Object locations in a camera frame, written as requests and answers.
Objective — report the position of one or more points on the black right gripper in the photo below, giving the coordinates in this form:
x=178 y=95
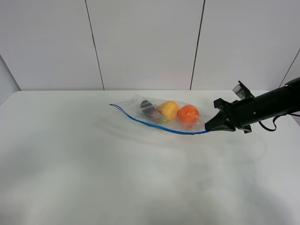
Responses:
x=231 y=116

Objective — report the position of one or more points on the clear zip bag blue seal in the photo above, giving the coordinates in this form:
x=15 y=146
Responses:
x=131 y=108

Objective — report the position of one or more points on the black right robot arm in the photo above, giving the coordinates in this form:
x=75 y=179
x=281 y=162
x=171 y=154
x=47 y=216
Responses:
x=276 y=103

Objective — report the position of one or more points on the yellow bell pepper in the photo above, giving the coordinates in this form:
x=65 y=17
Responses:
x=169 y=109

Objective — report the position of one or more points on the purple eggplant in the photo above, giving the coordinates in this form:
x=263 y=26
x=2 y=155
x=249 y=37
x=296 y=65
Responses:
x=152 y=113

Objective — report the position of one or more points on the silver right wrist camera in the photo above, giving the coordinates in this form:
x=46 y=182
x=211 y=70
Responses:
x=242 y=91

